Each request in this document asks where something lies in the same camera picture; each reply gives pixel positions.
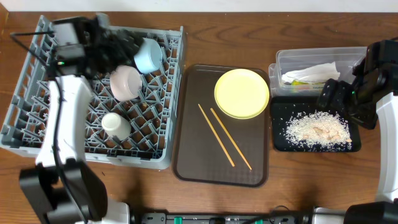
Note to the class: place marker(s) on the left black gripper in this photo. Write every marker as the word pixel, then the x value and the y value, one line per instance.
pixel 125 58

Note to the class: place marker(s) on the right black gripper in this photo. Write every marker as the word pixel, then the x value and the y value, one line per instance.
pixel 341 88

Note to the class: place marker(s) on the light blue bowl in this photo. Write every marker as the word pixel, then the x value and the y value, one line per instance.
pixel 149 57

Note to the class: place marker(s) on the green snack wrapper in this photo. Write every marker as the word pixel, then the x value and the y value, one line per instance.
pixel 304 86

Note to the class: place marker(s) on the white cup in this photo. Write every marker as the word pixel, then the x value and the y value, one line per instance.
pixel 115 125

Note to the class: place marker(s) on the yellow plate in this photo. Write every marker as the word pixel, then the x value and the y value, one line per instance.
pixel 241 93

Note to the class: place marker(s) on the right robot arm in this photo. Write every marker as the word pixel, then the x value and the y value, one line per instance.
pixel 369 100

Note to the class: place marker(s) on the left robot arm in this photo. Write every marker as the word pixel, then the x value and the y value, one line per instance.
pixel 61 188

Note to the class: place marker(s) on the black waste bin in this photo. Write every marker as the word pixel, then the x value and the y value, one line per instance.
pixel 283 107

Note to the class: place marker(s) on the grey dishwasher rack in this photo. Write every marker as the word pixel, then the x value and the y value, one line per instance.
pixel 152 115

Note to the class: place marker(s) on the spilled rice pile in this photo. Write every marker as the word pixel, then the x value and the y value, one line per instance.
pixel 330 132

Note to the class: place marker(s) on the brown plastic tray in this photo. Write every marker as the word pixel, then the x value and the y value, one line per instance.
pixel 197 155

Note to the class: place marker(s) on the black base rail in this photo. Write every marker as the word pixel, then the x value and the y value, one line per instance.
pixel 278 215

